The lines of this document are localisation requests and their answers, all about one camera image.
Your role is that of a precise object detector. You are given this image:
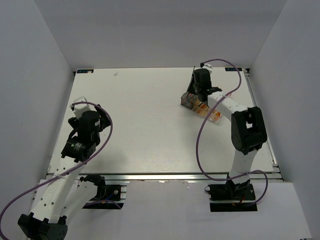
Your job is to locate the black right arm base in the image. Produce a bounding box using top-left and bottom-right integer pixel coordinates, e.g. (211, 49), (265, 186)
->
(204, 184), (258, 213)

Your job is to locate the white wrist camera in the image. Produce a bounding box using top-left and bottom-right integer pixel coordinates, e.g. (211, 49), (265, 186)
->
(200, 62), (213, 74)
(69, 96), (92, 120)

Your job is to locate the clear plastic container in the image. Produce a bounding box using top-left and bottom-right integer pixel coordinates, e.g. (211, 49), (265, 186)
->
(207, 110), (223, 124)

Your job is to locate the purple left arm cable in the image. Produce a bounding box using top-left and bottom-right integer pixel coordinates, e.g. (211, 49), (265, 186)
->
(0, 101), (114, 223)

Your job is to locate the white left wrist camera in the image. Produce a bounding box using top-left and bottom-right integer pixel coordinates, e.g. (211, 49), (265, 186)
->
(69, 96), (92, 120)

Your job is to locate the smoky grey plastic container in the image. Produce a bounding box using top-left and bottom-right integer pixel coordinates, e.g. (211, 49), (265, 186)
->
(180, 91), (198, 110)

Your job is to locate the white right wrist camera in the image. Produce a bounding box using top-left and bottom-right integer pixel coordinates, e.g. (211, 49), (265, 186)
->
(200, 62), (213, 74)

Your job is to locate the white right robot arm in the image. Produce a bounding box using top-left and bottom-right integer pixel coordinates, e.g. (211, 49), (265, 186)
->
(187, 68), (268, 200)

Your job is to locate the amber plastic container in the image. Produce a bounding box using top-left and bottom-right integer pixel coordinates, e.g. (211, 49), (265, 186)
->
(192, 99), (211, 117)

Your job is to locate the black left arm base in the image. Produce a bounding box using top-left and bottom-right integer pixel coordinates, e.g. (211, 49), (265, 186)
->
(79, 174), (127, 210)

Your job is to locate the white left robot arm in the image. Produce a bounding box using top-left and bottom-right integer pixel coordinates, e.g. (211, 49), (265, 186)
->
(17, 101), (113, 240)

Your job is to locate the blue corner label sticker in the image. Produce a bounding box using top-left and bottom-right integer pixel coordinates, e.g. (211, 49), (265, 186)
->
(76, 69), (94, 74)
(224, 67), (243, 72)

